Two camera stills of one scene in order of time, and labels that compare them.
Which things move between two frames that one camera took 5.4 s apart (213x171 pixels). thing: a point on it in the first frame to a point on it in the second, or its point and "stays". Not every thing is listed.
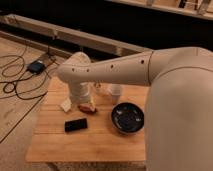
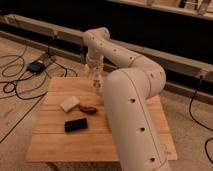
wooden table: (109, 127) stays
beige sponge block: (66, 105) stays
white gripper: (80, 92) to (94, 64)
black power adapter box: (36, 66) stays
